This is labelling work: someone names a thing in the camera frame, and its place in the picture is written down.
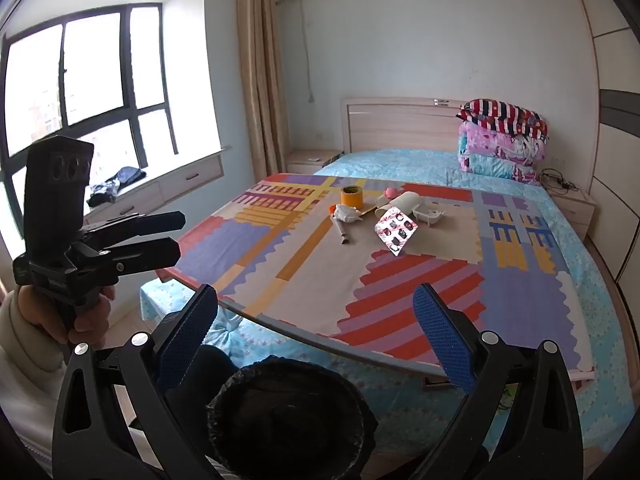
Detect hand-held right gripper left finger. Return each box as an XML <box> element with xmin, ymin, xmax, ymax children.
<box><xmin>51</xmin><ymin>283</ymin><xmax>221</xmax><ymax>480</ymax></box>

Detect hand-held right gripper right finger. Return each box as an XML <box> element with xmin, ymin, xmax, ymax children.
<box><xmin>412</xmin><ymin>282</ymin><xmax>586</xmax><ymax>480</ymax></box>

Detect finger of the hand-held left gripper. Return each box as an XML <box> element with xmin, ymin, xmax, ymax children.
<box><xmin>95</xmin><ymin>237</ymin><xmax>182</xmax><ymax>279</ymax></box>
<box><xmin>82</xmin><ymin>211</ymin><xmax>187</xmax><ymax>248</ymax></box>

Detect silver blister pack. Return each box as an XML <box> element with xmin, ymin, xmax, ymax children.
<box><xmin>373</xmin><ymin>208</ymin><xmax>418</xmax><ymax>257</ymax></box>

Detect white plastic tray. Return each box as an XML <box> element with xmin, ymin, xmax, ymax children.
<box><xmin>414</xmin><ymin>201</ymin><xmax>447</xmax><ymax>226</ymax></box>

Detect black bagged trash bin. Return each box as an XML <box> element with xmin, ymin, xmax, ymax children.
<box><xmin>206</xmin><ymin>355</ymin><xmax>378</xmax><ymax>480</ymax></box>

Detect white cardboard tube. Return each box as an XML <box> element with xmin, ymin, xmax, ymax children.
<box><xmin>376</xmin><ymin>191</ymin><xmax>425</xmax><ymax>218</ymax></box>

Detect grey pen tube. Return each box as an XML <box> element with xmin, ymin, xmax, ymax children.
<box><xmin>330</xmin><ymin>215</ymin><xmax>351</xmax><ymax>246</ymax></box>

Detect person's left forearm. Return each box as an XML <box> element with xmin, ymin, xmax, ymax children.
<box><xmin>0</xmin><ymin>290</ymin><xmax>71</xmax><ymax>466</ymax></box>

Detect person's left hand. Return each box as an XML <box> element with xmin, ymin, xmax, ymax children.
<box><xmin>17</xmin><ymin>285</ymin><xmax>113</xmax><ymax>348</ymax></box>

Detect dark clothes pile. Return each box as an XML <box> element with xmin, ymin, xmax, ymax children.
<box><xmin>87</xmin><ymin>166</ymin><xmax>147</xmax><ymax>207</ymax></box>

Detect wooden window seat cabinet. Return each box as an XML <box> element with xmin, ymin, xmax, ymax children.
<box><xmin>82</xmin><ymin>147</ymin><xmax>233</xmax><ymax>226</ymax></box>

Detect colourful patterned board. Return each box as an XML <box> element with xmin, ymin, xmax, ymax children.
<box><xmin>155</xmin><ymin>173</ymin><xmax>596</xmax><ymax>378</ymax></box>

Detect black framed window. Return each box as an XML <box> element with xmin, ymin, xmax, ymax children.
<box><xmin>0</xmin><ymin>2</ymin><xmax>179</xmax><ymax>181</ymax></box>

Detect wooden nightstand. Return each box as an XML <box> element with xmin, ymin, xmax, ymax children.
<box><xmin>286</xmin><ymin>149</ymin><xmax>343</xmax><ymax>176</ymax></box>
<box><xmin>542</xmin><ymin>180</ymin><xmax>598</xmax><ymax>241</ymax></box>

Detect wooden bed with blue sheet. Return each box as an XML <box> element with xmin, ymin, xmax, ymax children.
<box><xmin>140</xmin><ymin>96</ymin><xmax>636</xmax><ymax>461</ymax></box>

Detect beige curtain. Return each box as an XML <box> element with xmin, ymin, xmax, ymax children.
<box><xmin>236</xmin><ymin>0</ymin><xmax>291</xmax><ymax>181</ymax></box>

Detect pink folded quilt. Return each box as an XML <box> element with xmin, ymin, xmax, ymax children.
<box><xmin>459</xmin><ymin>122</ymin><xmax>546</xmax><ymax>183</ymax></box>

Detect striped folded quilt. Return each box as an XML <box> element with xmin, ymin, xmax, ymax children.
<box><xmin>456</xmin><ymin>100</ymin><xmax>549</xmax><ymax>141</ymax></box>

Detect light wooden wardrobe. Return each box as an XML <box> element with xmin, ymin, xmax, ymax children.
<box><xmin>577</xmin><ymin>0</ymin><xmax>640</xmax><ymax>286</ymax></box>

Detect black cables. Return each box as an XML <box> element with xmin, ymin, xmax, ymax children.
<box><xmin>540</xmin><ymin>167</ymin><xmax>581</xmax><ymax>192</ymax></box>

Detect air conditioner power cord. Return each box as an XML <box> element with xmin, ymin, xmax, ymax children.
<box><xmin>299</xmin><ymin>0</ymin><xmax>317</xmax><ymax>106</ymax></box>

